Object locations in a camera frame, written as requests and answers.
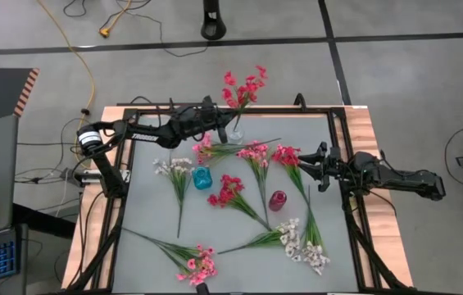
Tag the black desk foot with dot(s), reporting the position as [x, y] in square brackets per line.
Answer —
[42, 221]

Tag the clear glass vase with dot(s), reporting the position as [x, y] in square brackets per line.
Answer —
[236, 137]

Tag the grey power box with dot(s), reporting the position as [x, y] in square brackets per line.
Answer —
[69, 174]

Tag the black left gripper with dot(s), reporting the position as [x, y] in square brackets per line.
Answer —
[204, 119]

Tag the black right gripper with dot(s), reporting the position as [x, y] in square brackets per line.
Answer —
[337, 170]

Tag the pink artificial flower bunch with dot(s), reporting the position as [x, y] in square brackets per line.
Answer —
[204, 149]
[253, 152]
[198, 264]

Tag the blue glass vase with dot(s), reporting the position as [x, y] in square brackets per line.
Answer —
[202, 179]

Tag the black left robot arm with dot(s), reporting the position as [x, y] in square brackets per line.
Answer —
[145, 136]

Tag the black metal table frame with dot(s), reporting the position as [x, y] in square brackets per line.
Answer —
[280, 110]

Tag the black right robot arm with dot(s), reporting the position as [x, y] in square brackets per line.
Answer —
[411, 182]

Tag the red ribbed glass vase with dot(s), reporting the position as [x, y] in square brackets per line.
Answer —
[277, 201]

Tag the red artificial flower bunch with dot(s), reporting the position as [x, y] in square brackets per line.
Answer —
[286, 155]
[241, 92]
[227, 188]

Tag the black round stand base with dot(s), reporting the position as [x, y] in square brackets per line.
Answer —
[213, 30]

